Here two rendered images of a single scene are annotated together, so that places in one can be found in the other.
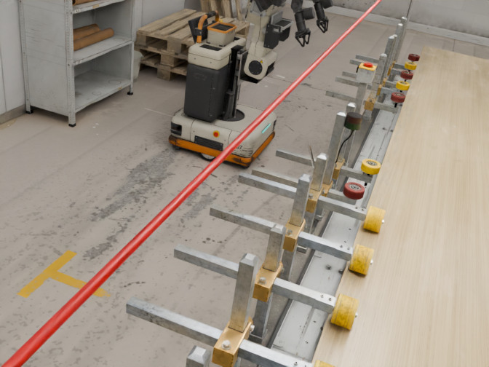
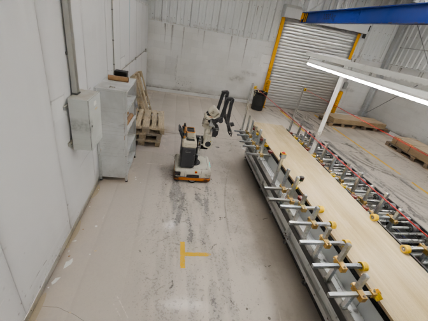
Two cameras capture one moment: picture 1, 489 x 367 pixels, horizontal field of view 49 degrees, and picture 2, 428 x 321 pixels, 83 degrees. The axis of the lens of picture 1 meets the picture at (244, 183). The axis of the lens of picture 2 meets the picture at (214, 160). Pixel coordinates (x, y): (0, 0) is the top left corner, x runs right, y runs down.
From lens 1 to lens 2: 1.90 m
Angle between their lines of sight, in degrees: 25
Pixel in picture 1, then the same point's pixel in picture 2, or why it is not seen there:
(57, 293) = (193, 261)
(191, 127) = (185, 171)
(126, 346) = (232, 271)
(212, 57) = (193, 144)
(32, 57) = (104, 155)
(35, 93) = (106, 171)
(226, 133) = (200, 171)
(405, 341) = (358, 245)
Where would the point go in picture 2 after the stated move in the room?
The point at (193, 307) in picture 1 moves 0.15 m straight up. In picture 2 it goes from (238, 246) to (240, 239)
